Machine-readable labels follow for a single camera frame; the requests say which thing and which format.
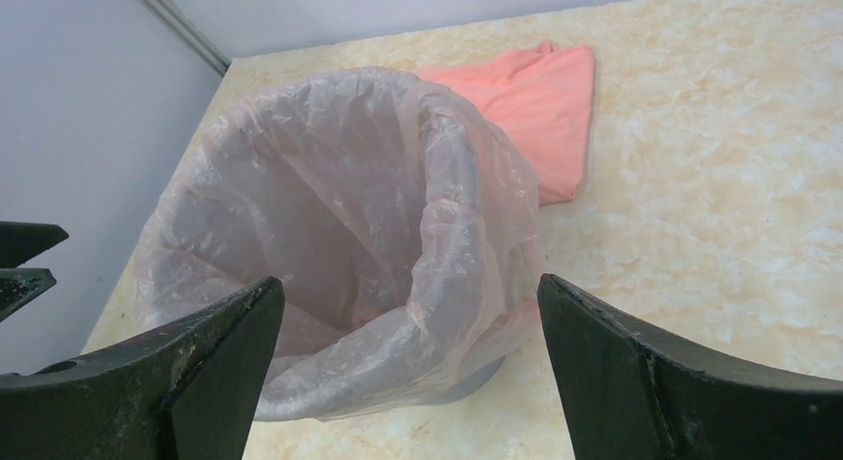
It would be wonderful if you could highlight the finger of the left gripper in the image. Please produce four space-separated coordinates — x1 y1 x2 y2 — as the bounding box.
0 268 56 321
1 222 70 268

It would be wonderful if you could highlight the grey plastic trash bin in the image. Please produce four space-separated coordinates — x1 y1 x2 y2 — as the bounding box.
420 357 505 405

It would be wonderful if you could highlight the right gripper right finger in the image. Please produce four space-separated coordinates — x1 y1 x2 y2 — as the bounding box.
538 273 842 459

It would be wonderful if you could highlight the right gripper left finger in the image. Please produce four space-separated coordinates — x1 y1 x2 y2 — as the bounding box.
1 277 284 459

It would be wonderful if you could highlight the pink cloth towel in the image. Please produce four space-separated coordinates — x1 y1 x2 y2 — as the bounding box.
416 40 595 206

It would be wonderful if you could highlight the translucent pink trash bag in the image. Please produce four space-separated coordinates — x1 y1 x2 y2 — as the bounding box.
132 68 543 421

